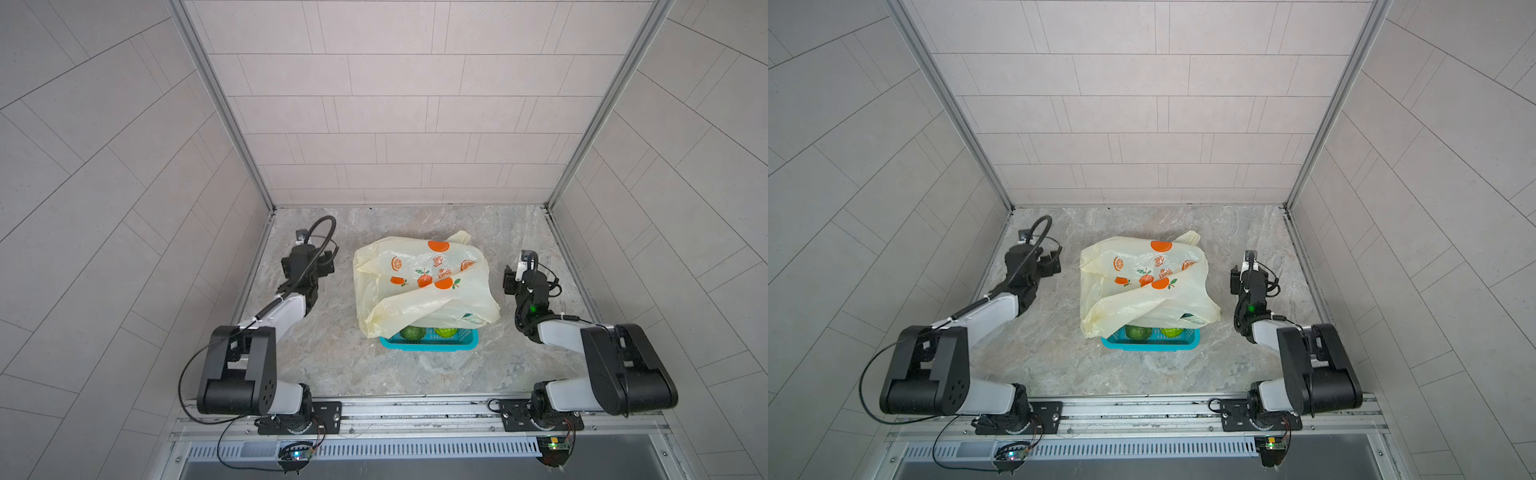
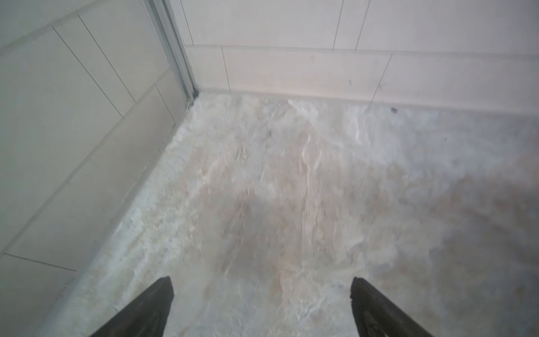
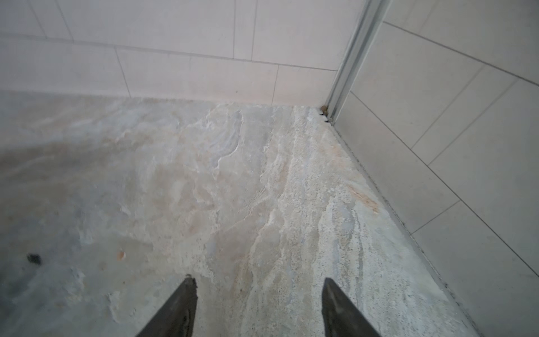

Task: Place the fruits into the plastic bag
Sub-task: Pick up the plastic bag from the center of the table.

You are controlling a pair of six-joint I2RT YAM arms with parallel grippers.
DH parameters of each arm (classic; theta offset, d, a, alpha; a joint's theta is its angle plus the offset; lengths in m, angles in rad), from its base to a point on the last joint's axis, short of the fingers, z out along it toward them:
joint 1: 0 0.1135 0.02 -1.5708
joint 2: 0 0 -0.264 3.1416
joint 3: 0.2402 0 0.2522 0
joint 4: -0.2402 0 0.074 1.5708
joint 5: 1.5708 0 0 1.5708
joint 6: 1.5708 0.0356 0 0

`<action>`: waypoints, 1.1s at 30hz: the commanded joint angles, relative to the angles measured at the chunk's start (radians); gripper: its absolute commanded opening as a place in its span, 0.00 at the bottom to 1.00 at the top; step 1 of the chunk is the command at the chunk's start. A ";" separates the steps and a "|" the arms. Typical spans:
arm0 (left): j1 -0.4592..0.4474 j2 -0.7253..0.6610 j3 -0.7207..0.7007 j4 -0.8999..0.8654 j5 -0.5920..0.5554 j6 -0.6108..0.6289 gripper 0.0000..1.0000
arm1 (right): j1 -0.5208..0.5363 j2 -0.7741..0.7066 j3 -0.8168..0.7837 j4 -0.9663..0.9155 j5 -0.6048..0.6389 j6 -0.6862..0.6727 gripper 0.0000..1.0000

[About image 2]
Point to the grey aluminium corner post left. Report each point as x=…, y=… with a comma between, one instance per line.
x=167, y=30

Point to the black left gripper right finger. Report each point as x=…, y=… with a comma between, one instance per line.
x=376, y=315

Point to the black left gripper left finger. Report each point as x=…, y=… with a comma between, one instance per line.
x=146, y=315

